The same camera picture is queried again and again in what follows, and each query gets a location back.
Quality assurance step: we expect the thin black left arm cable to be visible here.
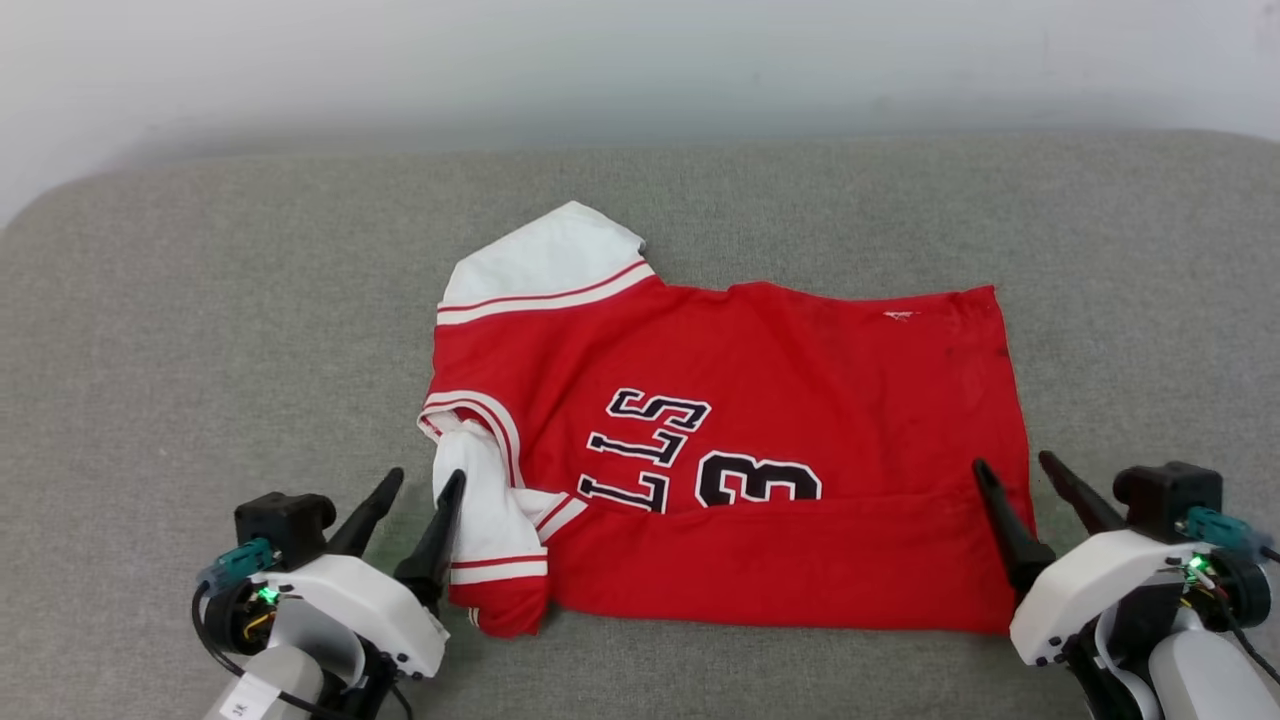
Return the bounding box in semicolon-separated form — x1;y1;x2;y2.
190;583;413;720

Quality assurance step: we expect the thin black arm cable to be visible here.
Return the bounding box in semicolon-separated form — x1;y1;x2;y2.
1195;558;1280;691
190;583;413;720

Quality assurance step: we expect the red and white basketball jersey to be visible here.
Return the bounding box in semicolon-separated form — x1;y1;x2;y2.
417;200;1037;639

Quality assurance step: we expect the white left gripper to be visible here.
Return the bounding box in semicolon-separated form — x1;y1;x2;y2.
200;466;468;693

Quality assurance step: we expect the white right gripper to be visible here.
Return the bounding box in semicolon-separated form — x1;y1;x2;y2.
971;450;1273;669

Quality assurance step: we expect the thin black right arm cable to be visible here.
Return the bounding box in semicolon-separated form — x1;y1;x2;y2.
1195;558;1280;691

